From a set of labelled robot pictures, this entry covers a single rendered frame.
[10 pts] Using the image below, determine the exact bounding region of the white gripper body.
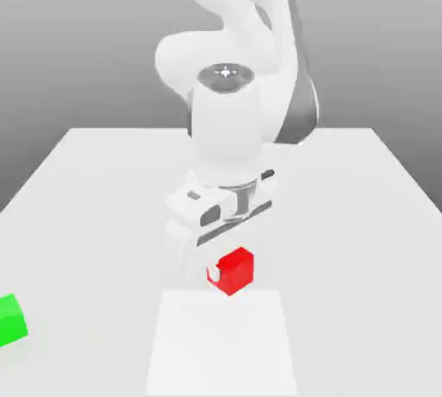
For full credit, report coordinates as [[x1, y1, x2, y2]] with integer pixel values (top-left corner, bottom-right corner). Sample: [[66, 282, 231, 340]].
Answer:
[[164, 200, 275, 271]]

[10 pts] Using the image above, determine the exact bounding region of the small red cube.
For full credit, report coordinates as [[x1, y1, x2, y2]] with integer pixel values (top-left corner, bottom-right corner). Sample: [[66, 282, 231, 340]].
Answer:
[[205, 245, 256, 297]]

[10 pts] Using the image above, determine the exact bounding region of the small green cube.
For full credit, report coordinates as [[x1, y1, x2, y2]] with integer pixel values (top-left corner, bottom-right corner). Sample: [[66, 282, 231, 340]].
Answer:
[[0, 293, 29, 349]]

